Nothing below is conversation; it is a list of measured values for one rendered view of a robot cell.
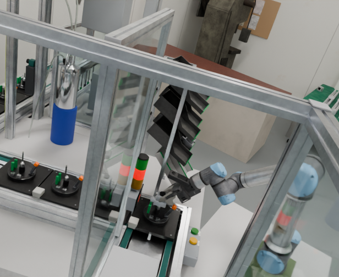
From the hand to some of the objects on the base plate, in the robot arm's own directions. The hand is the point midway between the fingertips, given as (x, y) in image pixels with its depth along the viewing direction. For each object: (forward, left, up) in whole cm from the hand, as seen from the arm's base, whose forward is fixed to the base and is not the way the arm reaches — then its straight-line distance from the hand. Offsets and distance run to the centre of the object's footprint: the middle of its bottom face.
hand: (160, 196), depth 166 cm
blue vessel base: (+96, -22, -30) cm, 103 cm away
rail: (-26, +20, -22) cm, 40 cm away
